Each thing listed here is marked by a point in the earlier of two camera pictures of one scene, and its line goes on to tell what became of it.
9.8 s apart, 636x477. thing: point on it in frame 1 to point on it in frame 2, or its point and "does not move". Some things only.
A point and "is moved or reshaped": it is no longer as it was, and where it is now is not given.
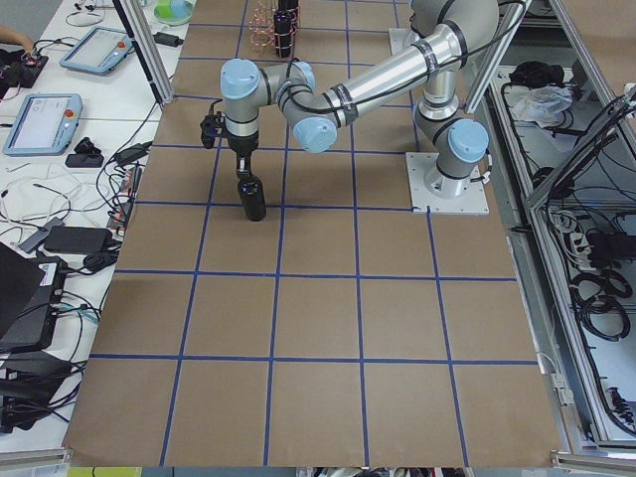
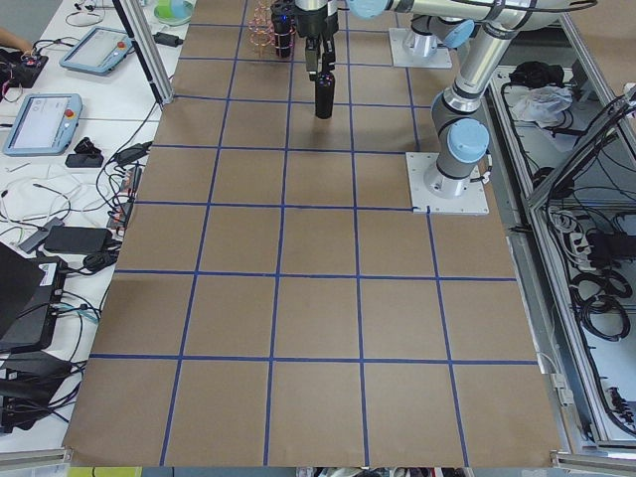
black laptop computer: [31, 291] does not move
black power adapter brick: [78, 239] does not move
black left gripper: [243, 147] to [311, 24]
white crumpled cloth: [544, 105] does not move
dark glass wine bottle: [251, 192] is moved or reshaped
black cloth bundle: [534, 75] does not move
